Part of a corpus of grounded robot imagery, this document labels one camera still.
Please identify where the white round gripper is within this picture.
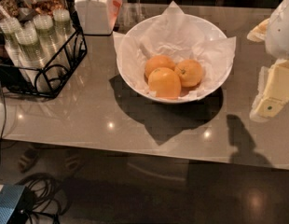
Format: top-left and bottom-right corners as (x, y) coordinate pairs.
(247, 0), (289, 122)

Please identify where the orange with stem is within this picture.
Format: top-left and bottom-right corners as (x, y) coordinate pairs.
(174, 59), (203, 88)

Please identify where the white bowl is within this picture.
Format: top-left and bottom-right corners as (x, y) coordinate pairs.
(116, 13), (234, 105)

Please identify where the front orange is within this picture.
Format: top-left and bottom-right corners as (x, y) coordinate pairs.
(148, 67), (182, 100)

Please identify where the back left orange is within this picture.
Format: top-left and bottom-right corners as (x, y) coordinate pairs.
(144, 55), (175, 77)

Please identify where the white paper liner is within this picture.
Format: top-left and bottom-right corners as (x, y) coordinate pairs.
(112, 0), (237, 102)

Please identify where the orange packet behind canister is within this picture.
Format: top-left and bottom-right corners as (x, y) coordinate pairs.
(107, 0), (122, 29)

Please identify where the white ceramic canister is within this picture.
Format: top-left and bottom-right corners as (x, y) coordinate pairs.
(75, 0), (112, 35)

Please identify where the plastic cup stack right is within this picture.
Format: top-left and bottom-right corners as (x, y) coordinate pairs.
(53, 8), (75, 43)

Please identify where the plastic cup stack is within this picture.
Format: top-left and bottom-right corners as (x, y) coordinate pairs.
(33, 15), (69, 76)
(0, 17), (30, 81)
(53, 8), (75, 43)
(15, 27), (57, 93)

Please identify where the plastic cup stack middle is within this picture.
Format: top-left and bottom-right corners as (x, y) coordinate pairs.
(33, 15), (69, 76)

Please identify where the plastic cup stack front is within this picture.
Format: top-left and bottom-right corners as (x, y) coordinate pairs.
(15, 27), (57, 93)

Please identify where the plastic cup stack far left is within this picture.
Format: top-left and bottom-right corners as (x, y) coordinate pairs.
(0, 17), (30, 81)

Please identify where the blue grey box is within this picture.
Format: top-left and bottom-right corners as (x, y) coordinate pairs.
(0, 185), (25, 224)

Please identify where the black wire rack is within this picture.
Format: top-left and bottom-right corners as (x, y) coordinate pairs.
(0, 0), (87, 98)

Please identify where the black cable coil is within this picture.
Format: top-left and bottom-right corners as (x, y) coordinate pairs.
(15, 172), (71, 224)

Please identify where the black hanging cable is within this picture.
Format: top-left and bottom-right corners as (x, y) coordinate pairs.
(0, 75), (7, 176)

